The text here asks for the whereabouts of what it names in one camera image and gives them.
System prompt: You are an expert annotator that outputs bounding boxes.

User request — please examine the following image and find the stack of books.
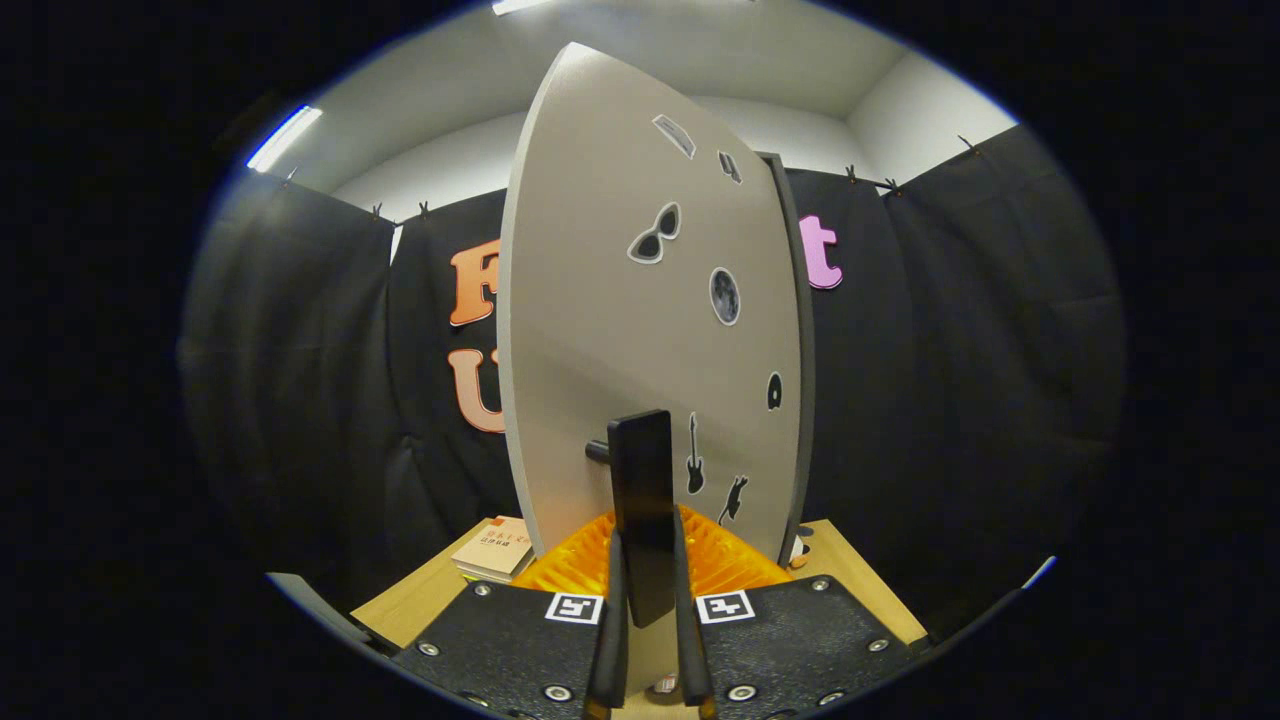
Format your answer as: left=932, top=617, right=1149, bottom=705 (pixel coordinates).
left=452, top=516, right=536, bottom=584

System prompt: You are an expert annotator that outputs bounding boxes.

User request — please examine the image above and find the row of black cloth clips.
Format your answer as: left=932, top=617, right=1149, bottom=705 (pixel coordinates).
left=285, top=135, right=981, bottom=221

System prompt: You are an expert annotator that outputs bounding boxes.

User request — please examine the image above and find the beige shoe cabinet door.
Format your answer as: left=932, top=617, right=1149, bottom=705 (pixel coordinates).
left=497, top=42, right=806, bottom=701

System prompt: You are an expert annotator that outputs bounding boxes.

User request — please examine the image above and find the grey shoe cabinet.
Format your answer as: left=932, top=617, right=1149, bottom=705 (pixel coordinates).
left=765, top=150, right=816, bottom=566

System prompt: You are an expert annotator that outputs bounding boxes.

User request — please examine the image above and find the black backdrop cloth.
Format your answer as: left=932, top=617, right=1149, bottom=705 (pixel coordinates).
left=180, top=125, right=1126, bottom=641

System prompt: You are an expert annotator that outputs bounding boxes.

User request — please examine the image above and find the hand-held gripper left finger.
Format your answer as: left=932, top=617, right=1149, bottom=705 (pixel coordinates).
left=390, top=508, right=631, bottom=720

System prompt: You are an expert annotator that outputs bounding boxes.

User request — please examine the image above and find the long ceiling light tube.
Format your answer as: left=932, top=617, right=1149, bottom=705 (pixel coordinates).
left=247, top=105, right=323, bottom=173

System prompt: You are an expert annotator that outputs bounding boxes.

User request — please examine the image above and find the black door handle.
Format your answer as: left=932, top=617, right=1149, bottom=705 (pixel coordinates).
left=585, top=408, right=677, bottom=629

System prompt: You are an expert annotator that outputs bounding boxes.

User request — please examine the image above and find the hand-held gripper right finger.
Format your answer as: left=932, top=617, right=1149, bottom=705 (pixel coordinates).
left=672, top=505, right=926, bottom=720

